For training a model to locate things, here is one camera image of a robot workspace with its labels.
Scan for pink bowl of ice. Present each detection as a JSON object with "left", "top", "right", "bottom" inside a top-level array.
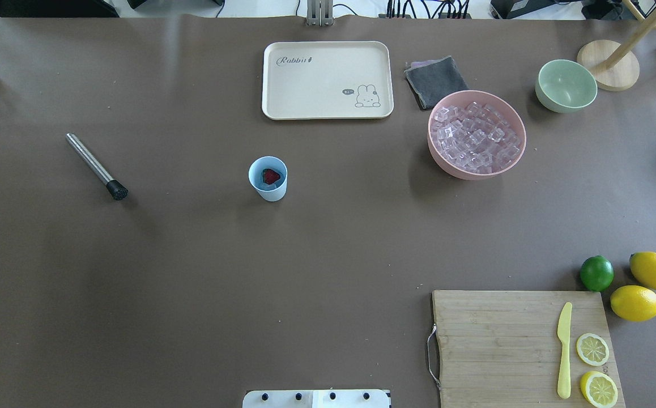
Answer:
[{"left": 427, "top": 90, "right": 526, "bottom": 180}]

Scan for yellow plastic knife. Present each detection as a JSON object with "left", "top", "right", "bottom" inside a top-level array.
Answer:
[{"left": 556, "top": 302, "right": 573, "bottom": 400}]

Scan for green ceramic bowl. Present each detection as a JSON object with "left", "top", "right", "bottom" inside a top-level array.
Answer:
[{"left": 535, "top": 59, "right": 598, "bottom": 113}]

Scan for wooden cutting board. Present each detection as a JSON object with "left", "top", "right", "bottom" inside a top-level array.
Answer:
[{"left": 432, "top": 290, "right": 612, "bottom": 407}]

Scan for wooden mug tree stand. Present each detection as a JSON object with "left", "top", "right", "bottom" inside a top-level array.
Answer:
[{"left": 577, "top": 1, "right": 656, "bottom": 91}]

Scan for green lime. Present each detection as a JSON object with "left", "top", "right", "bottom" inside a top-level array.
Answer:
[{"left": 580, "top": 255, "right": 615, "bottom": 292}]

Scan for clear ice cube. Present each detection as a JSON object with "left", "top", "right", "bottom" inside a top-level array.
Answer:
[{"left": 257, "top": 181, "right": 273, "bottom": 191}]

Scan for lemon half slice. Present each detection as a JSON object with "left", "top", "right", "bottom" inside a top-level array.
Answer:
[
  {"left": 575, "top": 333, "right": 610, "bottom": 367},
  {"left": 580, "top": 370, "right": 620, "bottom": 407}
]

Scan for light blue plastic cup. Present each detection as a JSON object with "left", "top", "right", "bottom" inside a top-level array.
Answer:
[{"left": 248, "top": 156, "right": 288, "bottom": 202}]

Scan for beige rabbit tray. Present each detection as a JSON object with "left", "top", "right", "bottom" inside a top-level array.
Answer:
[{"left": 262, "top": 41, "right": 394, "bottom": 120}]

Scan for whole yellow lemon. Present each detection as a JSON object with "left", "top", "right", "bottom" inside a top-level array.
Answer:
[
  {"left": 629, "top": 252, "right": 656, "bottom": 290},
  {"left": 610, "top": 285, "right": 656, "bottom": 322}
]

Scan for grey folded cloth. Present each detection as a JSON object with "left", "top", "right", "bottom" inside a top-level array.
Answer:
[{"left": 404, "top": 55, "right": 469, "bottom": 109}]

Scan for red strawberry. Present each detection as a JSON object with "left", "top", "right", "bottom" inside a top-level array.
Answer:
[{"left": 262, "top": 168, "right": 282, "bottom": 185}]

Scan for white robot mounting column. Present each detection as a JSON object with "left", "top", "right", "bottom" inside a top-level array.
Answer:
[{"left": 242, "top": 388, "right": 392, "bottom": 407}]

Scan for steel muddler with black tip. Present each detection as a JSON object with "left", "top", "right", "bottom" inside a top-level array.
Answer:
[{"left": 65, "top": 133, "right": 129, "bottom": 201}]

